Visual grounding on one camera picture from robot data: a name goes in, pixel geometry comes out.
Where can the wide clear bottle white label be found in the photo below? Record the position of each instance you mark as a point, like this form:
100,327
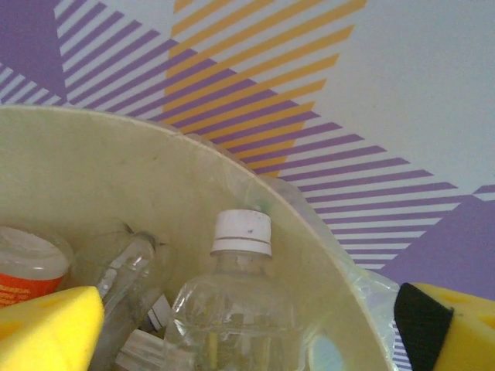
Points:
232,309

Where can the small orange label bottle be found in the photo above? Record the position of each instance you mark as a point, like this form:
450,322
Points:
31,255

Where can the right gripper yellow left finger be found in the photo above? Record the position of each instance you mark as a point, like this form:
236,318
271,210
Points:
46,332

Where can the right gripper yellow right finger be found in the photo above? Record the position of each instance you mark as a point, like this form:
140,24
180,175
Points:
464,336

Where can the slim clear plastic bottle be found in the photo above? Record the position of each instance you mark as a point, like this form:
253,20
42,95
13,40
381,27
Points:
131,266

